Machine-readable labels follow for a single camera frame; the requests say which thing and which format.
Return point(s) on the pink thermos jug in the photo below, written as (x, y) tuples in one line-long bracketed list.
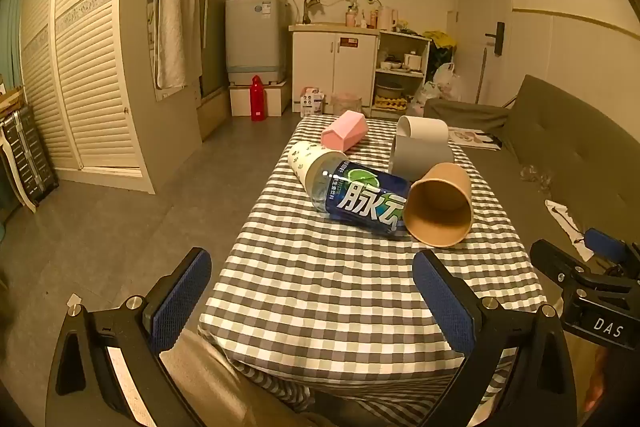
[(385, 18)]

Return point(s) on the yellow plastic bag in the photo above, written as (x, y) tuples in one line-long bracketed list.
[(441, 39)]

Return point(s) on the metal faucet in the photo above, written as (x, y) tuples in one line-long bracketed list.
[(311, 5)]

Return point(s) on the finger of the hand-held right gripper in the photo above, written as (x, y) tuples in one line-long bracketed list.
[(607, 243), (555, 259)]

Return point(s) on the grey and white cup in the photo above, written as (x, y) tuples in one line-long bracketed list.
[(422, 149)]

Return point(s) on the white washing machine stand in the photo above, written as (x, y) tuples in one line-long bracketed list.
[(250, 99)]

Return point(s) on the open kitchen shelf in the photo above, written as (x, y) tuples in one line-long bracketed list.
[(400, 77)]

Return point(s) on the grey sofa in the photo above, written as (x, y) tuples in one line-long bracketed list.
[(550, 142)]

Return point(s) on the dark suitcase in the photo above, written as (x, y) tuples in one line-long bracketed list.
[(25, 157)]

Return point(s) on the pink house-shaped cup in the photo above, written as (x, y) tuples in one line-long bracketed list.
[(344, 132)]

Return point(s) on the white cloth bag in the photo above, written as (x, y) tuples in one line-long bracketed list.
[(567, 222)]

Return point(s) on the grey checked tablecloth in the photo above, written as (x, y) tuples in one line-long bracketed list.
[(325, 277)]

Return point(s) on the white louvred wardrobe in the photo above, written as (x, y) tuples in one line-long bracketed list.
[(85, 72)]

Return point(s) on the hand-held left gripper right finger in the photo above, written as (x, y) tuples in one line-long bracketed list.
[(442, 302)]

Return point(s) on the brown paper cup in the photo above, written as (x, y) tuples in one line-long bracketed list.
[(440, 207)]

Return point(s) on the white plastic bag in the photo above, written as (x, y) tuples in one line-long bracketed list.
[(446, 79)]

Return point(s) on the red bottle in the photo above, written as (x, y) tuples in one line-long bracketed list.
[(257, 99)]

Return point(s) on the clear plastic wrap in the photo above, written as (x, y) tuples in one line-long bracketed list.
[(534, 177)]

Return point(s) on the white sink cabinet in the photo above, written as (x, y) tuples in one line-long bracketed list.
[(330, 62)]

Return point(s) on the white carton pack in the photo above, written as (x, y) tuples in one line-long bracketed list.
[(312, 102)]

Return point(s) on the white printed paper cup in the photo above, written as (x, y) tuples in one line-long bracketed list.
[(306, 161)]

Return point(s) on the blue label plastic bottle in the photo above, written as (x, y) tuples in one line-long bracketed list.
[(360, 199)]

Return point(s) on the top-load washing machine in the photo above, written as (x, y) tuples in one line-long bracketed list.
[(255, 37)]

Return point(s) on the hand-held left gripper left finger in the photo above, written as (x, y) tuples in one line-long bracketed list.
[(182, 292)]

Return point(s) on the person's beige trousers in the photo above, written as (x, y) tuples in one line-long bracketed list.
[(225, 382)]

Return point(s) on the white hanging towel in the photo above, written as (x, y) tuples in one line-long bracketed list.
[(175, 7)]

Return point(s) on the magazine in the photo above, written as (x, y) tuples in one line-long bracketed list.
[(475, 138)]

